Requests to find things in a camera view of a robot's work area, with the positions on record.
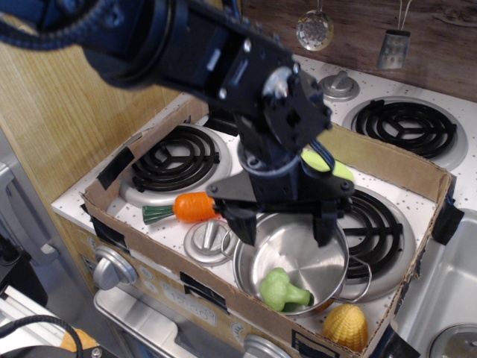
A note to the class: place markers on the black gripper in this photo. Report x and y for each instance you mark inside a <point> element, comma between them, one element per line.
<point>289,187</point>

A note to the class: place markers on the green toy broccoli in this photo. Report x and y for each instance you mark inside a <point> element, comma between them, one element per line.
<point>277,291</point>

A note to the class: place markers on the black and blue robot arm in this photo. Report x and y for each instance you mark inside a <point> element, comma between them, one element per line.
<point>214,55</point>

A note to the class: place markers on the light green plastic plate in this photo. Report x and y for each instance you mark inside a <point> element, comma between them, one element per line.
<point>315,161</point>

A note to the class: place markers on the silver knob front centre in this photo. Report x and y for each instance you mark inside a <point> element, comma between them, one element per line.
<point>210,243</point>

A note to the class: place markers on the orange toy carrot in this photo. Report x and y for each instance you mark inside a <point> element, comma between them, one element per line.
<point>191,207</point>

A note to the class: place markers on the front right black burner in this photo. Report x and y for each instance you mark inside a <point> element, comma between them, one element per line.
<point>381,244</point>

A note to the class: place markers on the black burner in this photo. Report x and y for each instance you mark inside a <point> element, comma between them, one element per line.
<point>186,160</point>
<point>415,125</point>
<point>381,244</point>

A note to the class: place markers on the front left black burner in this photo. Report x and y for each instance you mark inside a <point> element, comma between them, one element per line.
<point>186,160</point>

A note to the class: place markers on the yellow toy corn cob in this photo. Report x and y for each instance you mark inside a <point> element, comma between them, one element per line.
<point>346,325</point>

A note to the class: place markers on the silver oven knob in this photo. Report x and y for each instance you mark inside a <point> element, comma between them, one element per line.
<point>259,347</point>
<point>112,269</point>

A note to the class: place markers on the brown cardboard fence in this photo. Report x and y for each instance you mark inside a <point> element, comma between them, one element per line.
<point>208,297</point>

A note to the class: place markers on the silver knob back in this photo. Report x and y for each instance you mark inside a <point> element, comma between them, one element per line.
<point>339,87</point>

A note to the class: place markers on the back right black burner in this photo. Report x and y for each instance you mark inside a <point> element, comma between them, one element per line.
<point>415,125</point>

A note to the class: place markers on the steel sink basin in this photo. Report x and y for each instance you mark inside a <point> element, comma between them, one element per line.
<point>443,295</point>

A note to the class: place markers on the silver oven front knob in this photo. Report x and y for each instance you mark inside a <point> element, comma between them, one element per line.
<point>112,269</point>

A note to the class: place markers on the hanging metal skimmer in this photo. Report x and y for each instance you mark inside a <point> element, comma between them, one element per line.
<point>315,29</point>

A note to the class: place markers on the hanging metal spatula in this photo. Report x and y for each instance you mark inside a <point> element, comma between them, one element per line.
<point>394,48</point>

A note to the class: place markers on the silver sink drain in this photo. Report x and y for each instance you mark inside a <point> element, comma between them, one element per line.
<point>455,341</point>

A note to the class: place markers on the orange object lower left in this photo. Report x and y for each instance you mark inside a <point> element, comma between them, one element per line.
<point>86,341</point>

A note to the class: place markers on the steel pot with handles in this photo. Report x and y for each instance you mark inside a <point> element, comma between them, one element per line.
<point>286,241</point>

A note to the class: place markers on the silver oven door handle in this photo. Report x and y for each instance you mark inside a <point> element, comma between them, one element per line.
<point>157,331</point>

